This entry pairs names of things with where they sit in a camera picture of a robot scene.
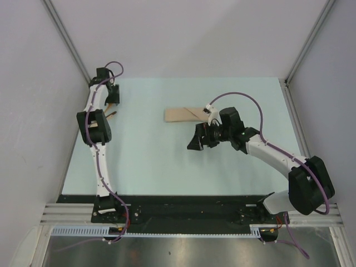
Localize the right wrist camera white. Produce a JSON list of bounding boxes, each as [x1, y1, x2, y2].
[[203, 103, 219, 126]]

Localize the right aluminium table rail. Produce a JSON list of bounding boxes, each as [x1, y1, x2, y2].
[[279, 79, 313, 158]]

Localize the beige cloth napkin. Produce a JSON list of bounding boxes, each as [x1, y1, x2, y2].
[[164, 107, 208, 122]]

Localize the left aluminium frame post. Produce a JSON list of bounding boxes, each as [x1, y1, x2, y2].
[[40, 0, 91, 83]]

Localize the orange wooden spoon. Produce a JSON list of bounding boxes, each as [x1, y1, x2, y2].
[[104, 103, 113, 113]]

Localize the right aluminium frame post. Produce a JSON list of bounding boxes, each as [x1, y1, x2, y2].
[[284, 0, 337, 85]]

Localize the aluminium frame post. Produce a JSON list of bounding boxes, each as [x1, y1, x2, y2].
[[284, 0, 337, 85], [40, 0, 91, 83]]

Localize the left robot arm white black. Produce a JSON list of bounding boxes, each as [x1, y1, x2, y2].
[[76, 66, 127, 223]]

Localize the white slotted cable duct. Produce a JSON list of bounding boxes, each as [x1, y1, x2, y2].
[[52, 224, 281, 239]]

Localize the front aluminium cross rail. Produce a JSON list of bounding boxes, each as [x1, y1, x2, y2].
[[40, 203, 344, 227]]

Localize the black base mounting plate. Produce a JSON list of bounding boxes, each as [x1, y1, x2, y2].
[[57, 195, 283, 235]]

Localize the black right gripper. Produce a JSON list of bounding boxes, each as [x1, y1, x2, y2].
[[187, 121, 232, 151]]

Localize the light wooden spoon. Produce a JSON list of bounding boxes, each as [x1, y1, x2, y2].
[[89, 116, 113, 127]]

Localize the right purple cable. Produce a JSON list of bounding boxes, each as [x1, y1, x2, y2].
[[208, 91, 332, 259]]

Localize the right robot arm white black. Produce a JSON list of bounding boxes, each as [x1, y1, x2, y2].
[[187, 105, 335, 223]]

